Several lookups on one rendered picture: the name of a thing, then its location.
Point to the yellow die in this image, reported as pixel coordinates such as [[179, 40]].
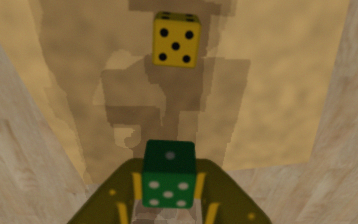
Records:
[[176, 38]]

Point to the green die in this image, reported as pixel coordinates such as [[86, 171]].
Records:
[[169, 174]]

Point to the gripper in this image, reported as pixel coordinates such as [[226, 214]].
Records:
[[223, 201]]

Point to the tan mat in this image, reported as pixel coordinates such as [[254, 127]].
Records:
[[253, 100]]

